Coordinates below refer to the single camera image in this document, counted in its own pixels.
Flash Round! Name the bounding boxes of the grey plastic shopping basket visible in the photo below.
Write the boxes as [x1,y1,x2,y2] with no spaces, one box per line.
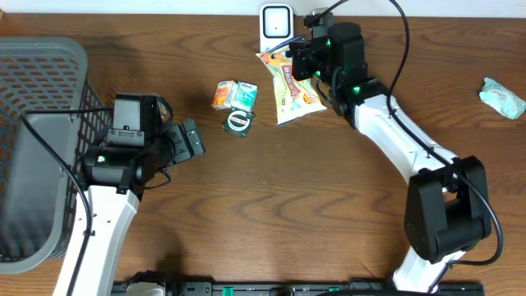
[1,37,112,275]

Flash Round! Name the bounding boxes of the round tape roll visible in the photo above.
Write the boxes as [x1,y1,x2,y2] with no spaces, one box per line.
[223,108,256,138]

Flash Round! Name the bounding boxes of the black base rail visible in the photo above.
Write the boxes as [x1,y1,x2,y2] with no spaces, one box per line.
[110,280,487,296]

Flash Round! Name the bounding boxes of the orange small carton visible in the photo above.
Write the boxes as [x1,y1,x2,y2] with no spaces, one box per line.
[211,80,238,110]

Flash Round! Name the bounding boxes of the mint green pack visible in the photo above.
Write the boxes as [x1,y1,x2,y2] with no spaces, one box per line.
[479,77,525,120]

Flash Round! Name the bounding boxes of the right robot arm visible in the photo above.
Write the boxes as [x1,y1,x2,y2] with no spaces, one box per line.
[287,23,498,293]

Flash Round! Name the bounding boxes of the yellow snack bag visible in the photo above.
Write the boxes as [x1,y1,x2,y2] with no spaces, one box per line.
[256,36,327,126]

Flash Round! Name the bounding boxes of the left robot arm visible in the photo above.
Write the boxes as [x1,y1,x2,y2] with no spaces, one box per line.
[53,94,205,295]

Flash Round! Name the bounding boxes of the teal small carton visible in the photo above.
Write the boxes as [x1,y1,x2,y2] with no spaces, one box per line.
[231,81,258,112]

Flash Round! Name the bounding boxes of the white barcode scanner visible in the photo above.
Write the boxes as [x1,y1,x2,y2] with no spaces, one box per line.
[260,3,294,53]

